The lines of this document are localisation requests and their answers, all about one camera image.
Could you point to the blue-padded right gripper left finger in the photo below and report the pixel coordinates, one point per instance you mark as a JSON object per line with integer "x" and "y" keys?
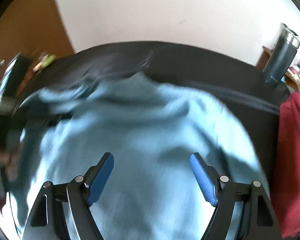
{"x": 47, "y": 217}

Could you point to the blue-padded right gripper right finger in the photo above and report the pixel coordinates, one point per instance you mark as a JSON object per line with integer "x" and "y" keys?
{"x": 257, "y": 219}

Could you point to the light blue knit sweater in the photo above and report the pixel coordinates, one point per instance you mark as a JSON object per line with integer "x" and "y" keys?
{"x": 151, "y": 129}

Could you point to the red folded garment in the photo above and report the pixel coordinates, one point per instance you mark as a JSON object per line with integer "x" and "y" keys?
{"x": 285, "y": 190}

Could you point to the brown wooden wardrobe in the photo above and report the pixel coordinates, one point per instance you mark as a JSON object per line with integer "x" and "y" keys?
{"x": 32, "y": 27}

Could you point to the wooden desk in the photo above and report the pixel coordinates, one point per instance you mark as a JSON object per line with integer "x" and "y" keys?
{"x": 291, "y": 79}

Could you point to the dark thermos bottle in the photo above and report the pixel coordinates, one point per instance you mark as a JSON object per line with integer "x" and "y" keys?
{"x": 282, "y": 56}

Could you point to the green toy keychain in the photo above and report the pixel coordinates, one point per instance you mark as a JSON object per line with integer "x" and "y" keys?
{"x": 44, "y": 61}

